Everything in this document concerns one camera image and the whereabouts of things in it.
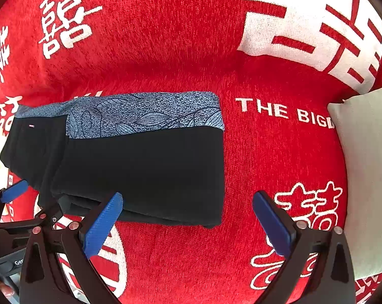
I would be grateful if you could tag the red printed blanket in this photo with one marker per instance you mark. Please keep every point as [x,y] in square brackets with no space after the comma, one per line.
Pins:
[178,38]

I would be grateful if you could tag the black pants with blue trim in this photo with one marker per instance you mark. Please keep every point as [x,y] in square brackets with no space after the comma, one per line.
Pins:
[146,164]

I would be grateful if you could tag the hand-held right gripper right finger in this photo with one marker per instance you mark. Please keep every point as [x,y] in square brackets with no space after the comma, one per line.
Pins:
[273,224]

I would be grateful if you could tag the pale green pillow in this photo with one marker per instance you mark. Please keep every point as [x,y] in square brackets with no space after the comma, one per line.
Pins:
[368,164]

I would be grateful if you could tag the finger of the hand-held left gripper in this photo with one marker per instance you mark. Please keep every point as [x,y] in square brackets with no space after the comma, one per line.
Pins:
[13,191]
[48,213]

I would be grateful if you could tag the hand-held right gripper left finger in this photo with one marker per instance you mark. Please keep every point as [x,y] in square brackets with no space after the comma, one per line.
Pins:
[102,224]

